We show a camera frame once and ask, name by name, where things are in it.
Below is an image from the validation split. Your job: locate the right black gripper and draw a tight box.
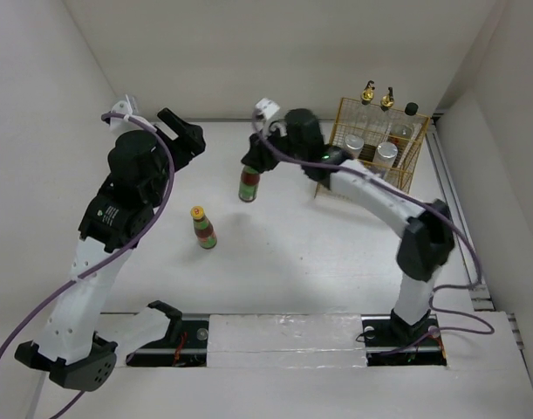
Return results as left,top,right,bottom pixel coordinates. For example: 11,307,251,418
243,118,307,171

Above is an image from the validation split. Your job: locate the yellow-capped sauce bottle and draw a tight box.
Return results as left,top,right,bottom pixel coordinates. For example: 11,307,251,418
238,166,260,203
190,206,217,250

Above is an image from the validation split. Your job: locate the white blue shaker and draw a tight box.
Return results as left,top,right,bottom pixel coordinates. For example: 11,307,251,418
372,141,398,175
344,134,365,159

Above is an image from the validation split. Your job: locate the clear square glass bottle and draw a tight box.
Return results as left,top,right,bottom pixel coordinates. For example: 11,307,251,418
352,80,375,140

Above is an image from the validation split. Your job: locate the gold-capped dark liquid bottle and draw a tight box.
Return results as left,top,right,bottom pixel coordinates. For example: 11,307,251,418
368,86,394,145

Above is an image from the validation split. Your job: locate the black-capped soy sauce bottle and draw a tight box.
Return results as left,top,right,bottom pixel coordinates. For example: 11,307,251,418
389,102,419,153

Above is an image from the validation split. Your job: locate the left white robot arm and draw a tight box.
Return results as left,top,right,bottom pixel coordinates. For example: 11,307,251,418
15,108,206,392

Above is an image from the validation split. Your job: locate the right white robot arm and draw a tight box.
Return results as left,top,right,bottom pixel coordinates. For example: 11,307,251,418
242,100,454,344

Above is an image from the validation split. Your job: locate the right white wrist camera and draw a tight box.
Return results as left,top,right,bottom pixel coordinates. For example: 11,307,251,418
254,98,280,120

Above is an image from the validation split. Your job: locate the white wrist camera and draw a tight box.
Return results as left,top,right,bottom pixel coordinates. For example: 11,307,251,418
254,98,280,120
108,94,140,135

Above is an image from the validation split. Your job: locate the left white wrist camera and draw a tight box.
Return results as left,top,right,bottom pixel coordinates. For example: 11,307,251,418
108,94,140,135

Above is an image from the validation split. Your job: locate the gold wire basket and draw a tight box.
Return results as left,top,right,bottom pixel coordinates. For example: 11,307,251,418
329,98,430,193

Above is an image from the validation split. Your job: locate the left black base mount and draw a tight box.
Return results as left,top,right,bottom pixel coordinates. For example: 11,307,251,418
126,314,210,367

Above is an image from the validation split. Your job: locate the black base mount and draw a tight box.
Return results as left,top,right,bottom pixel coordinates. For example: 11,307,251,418
356,314,448,367
126,314,210,367

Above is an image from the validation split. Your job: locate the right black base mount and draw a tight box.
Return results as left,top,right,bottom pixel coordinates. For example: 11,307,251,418
356,314,448,367

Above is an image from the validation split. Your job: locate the aluminium side rail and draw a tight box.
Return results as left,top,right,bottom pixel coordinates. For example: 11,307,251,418
425,109,495,312

